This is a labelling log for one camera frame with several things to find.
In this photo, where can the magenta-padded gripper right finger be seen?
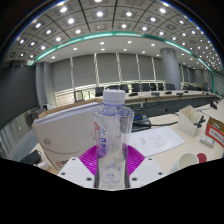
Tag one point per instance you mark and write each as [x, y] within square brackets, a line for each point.
[146, 170]

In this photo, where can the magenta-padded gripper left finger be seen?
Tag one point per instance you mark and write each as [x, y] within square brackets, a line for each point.
[76, 170]

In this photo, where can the clear plastic water bottle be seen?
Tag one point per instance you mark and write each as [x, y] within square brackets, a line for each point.
[112, 140]

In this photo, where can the printed white paper sheet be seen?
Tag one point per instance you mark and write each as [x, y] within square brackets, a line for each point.
[156, 140]

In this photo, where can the white paper ream box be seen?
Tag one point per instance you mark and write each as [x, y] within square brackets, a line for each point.
[66, 136]

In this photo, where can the white ceramic mug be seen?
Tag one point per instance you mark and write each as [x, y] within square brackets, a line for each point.
[188, 161]

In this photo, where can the black flat device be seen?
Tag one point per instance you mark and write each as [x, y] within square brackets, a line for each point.
[31, 157]

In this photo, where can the flat round red coaster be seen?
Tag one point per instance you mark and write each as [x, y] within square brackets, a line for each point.
[202, 157]

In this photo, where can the cream desk organizer box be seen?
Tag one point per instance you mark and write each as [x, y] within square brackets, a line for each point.
[187, 120]

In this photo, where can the long wooden conference desk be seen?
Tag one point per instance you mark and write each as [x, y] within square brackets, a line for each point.
[160, 98]

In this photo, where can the red-edged open cardboard box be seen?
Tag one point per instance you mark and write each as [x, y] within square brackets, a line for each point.
[216, 131]

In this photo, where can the row of black office chairs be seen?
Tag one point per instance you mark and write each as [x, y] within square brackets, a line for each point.
[136, 87]

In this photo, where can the small black desktop microphone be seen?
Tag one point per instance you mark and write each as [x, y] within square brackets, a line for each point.
[213, 105]

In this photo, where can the group of ceiling lights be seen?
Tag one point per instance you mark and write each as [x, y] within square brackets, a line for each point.
[100, 14]

